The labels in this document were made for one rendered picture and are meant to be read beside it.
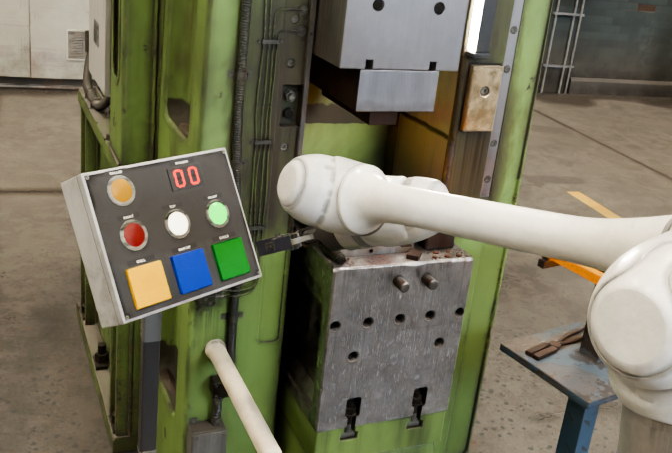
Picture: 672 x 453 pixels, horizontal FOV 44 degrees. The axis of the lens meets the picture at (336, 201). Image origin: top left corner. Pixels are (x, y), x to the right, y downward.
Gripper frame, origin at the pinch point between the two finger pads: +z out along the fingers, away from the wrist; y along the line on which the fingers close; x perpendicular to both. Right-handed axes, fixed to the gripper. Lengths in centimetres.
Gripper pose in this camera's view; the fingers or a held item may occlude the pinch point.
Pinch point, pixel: (271, 245)
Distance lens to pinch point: 157.7
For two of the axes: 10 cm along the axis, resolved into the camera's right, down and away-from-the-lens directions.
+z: -7.0, 2.0, 6.9
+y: 6.6, -1.9, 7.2
